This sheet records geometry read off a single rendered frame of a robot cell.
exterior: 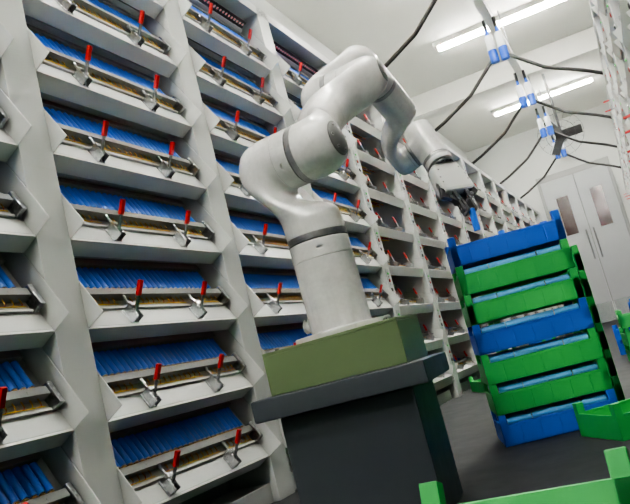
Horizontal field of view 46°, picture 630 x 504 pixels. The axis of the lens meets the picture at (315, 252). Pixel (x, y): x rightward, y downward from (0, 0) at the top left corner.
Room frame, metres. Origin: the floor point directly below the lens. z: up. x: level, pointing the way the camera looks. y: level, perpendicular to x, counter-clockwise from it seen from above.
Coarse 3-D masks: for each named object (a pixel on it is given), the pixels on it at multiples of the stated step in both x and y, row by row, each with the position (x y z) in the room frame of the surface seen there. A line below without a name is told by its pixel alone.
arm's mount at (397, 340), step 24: (336, 336) 1.34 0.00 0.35; (360, 336) 1.33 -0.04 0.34; (384, 336) 1.32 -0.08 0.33; (408, 336) 1.39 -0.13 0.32; (264, 360) 1.38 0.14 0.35; (288, 360) 1.37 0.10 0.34; (312, 360) 1.36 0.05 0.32; (336, 360) 1.35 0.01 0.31; (360, 360) 1.34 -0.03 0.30; (384, 360) 1.33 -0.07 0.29; (408, 360) 1.33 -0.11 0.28; (288, 384) 1.37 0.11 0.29; (312, 384) 1.36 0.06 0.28
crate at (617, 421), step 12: (576, 408) 1.85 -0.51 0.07; (600, 408) 1.87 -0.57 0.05; (612, 408) 1.67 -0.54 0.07; (624, 408) 1.88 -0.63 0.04; (588, 420) 1.80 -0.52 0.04; (600, 420) 1.74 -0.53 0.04; (612, 420) 1.69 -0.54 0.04; (624, 420) 1.67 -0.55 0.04; (588, 432) 1.82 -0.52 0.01; (600, 432) 1.76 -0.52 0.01; (612, 432) 1.70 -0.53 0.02; (624, 432) 1.67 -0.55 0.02
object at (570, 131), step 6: (546, 84) 7.82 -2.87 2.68; (546, 90) 7.83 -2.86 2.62; (552, 102) 7.82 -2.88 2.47; (552, 114) 7.57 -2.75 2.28; (558, 120) 7.82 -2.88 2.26; (552, 126) 7.62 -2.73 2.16; (558, 126) 7.82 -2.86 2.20; (576, 126) 7.52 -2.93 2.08; (558, 132) 7.60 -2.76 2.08; (564, 132) 7.58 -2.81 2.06; (570, 132) 7.56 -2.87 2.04; (576, 132) 7.55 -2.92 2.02; (558, 138) 7.61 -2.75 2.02; (564, 138) 7.54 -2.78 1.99; (558, 144) 7.61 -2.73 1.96; (570, 144) 7.53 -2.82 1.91; (558, 150) 7.62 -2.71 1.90
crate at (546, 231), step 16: (544, 224) 1.96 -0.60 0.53; (560, 224) 1.96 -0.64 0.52; (448, 240) 1.99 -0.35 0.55; (480, 240) 1.98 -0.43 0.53; (496, 240) 1.97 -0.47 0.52; (512, 240) 1.97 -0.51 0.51; (528, 240) 1.97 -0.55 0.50; (544, 240) 1.96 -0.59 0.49; (448, 256) 2.11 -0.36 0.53; (464, 256) 1.98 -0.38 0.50; (480, 256) 1.98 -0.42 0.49; (496, 256) 1.98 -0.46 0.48; (512, 256) 2.10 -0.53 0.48
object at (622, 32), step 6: (624, 0) 1.86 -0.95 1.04; (624, 6) 1.91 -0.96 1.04; (624, 12) 1.96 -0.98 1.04; (624, 18) 2.01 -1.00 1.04; (624, 24) 2.06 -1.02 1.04; (618, 30) 2.26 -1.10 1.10; (624, 30) 2.12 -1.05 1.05; (618, 36) 2.27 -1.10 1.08; (624, 36) 2.17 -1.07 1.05; (624, 42) 2.23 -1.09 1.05
